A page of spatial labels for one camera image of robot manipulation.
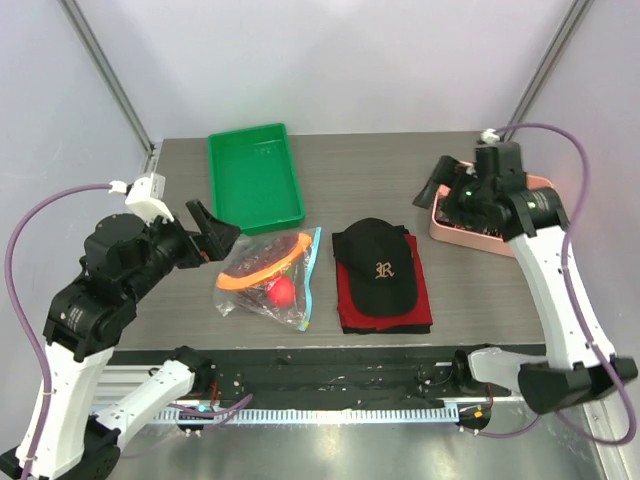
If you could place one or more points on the pink divided organizer box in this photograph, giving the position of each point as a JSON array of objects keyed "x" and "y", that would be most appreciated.
[{"x": 465, "y": 235}]

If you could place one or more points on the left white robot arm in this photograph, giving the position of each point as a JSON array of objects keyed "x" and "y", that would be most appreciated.
[{"x": 125, "y": 258}]

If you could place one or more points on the orange papaya slice toy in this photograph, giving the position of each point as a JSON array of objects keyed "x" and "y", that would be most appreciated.
[{"x": 260, "y": 261}]

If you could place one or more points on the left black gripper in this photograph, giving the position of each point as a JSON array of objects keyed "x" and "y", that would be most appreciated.
[{"x": 215, "y": 240}]

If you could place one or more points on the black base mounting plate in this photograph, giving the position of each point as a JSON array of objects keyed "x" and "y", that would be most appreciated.
[{"x": 330, "y": 379}]

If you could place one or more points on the clear zip top bag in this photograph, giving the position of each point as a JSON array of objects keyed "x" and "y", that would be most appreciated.
[{"x": 297, "y": 315}]

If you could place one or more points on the green plastic tray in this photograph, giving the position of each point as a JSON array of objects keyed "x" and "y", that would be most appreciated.
[{"x": 254, "y": 181}]

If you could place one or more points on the black embroidered cap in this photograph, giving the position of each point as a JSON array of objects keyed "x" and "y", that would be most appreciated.
[{"x": 380, "y": 267}]

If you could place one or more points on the red toy apple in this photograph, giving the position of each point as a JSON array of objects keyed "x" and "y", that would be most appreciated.
[{"x": 281, "y": 292}]

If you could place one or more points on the red and black folded cloth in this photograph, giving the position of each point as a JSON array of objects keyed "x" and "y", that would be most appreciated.
[{"x": 417, "y": 321}]

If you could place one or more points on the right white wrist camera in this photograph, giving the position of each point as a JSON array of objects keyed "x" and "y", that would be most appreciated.
[{"x": 489, "y": 137}]

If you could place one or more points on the right aluminium frame post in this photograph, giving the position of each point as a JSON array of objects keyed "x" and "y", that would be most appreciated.
[{"x": 568, "y": 27}]

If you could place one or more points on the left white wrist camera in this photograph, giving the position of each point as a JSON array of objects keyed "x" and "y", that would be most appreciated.
[{"x": 144, "y": 197}]

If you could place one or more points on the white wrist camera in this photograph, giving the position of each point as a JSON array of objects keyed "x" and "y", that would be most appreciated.
[
  {"x": 144, "y": 197},
  {"x": 489, "y": 137}
]

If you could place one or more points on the left aluminium frame post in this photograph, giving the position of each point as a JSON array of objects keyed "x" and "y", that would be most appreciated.
[{"x": 92, "y": 45}]

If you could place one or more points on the white slotted cable duct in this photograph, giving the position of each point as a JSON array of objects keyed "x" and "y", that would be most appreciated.
[{"x": 249, "y": 417}]

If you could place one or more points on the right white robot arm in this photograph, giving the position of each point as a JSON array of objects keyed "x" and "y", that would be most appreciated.
[{"x": 579, "y": 362}]

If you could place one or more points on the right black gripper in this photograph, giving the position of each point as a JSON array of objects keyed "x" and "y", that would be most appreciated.
[{"x": 455, "y": 190}]

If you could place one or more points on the aluminium frame post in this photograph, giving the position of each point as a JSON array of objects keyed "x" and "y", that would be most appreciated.
[
  {"x": 568, "y": 27},
  {"x": 92, "y": 45}
]

